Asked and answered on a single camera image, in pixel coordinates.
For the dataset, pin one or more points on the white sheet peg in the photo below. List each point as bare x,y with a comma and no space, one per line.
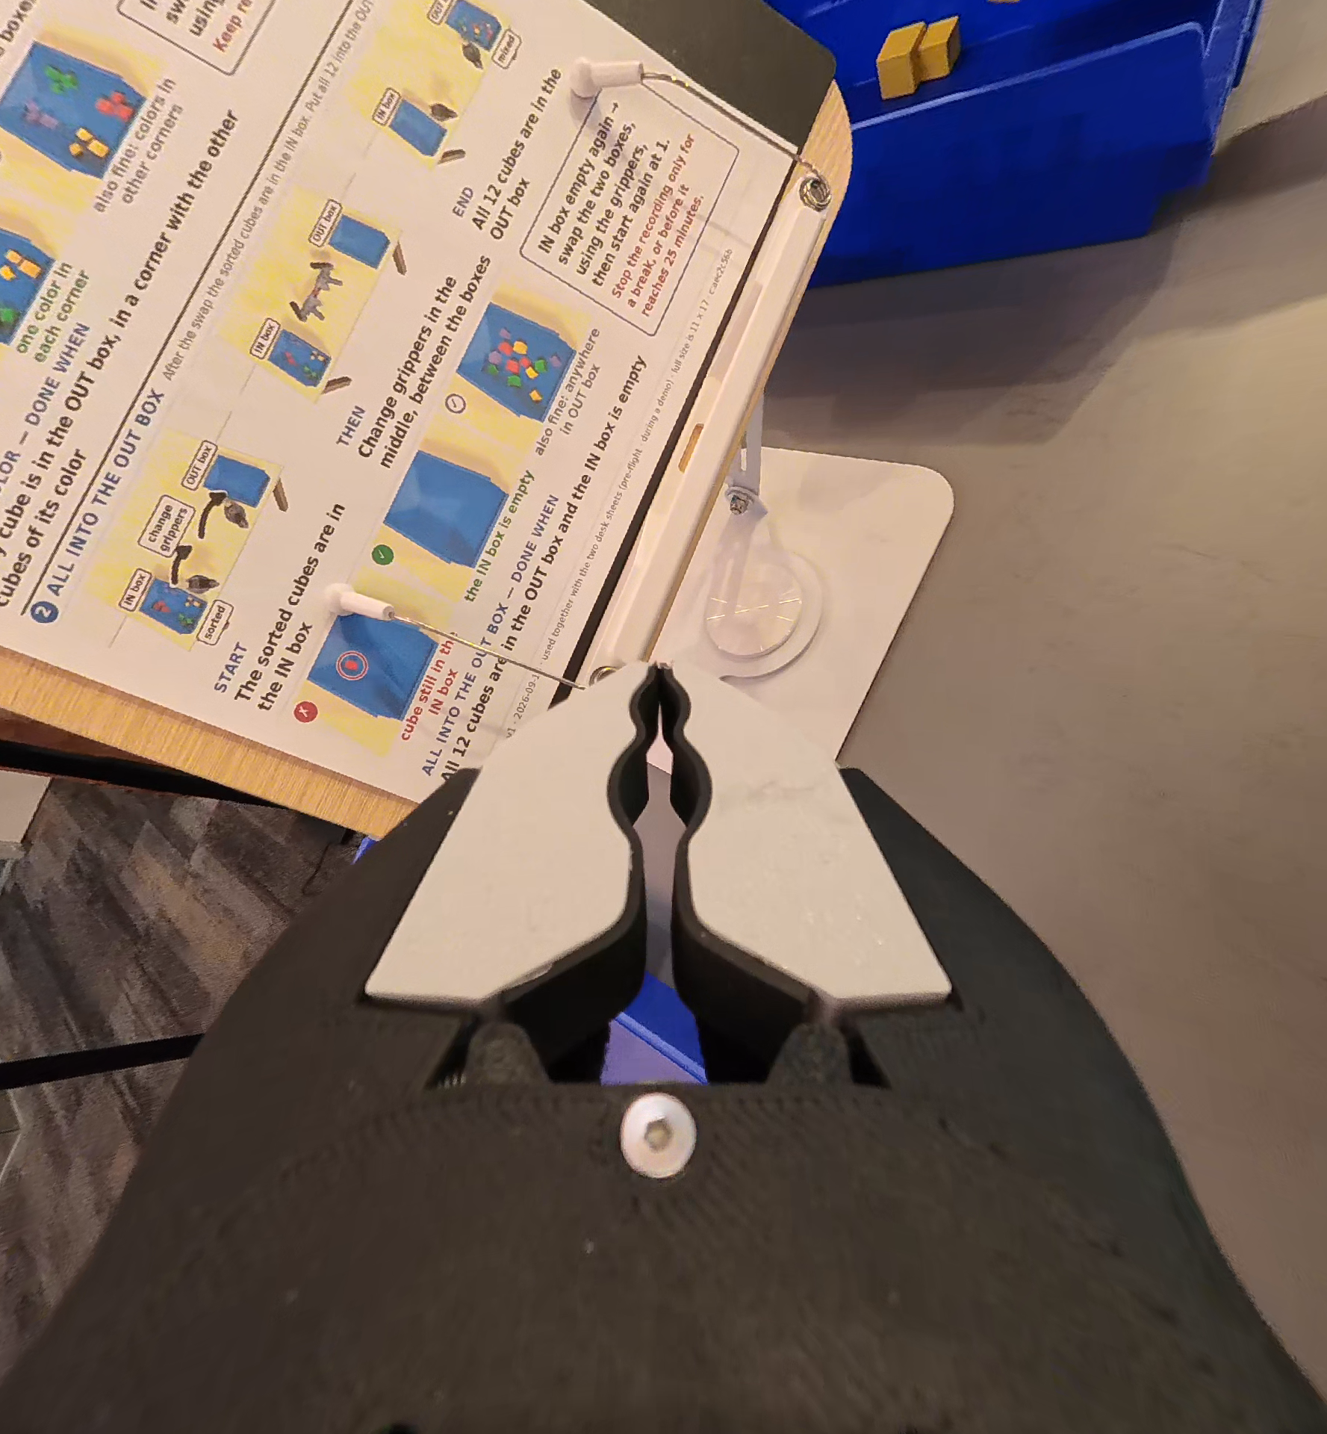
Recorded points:
594,79
349,601

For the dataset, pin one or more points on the printed instruction sheet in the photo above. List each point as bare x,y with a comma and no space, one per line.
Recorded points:
283,335

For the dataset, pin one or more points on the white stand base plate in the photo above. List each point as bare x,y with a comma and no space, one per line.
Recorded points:
889,526

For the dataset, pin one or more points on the yellow cube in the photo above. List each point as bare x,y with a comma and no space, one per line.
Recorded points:
900,66
943,48

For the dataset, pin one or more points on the white board clamp bar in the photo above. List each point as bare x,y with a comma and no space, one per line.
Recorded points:
775,280

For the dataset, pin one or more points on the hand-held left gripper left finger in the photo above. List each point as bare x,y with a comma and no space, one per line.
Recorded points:
508,884

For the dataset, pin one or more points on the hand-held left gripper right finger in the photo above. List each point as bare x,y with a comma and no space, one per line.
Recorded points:
812,884

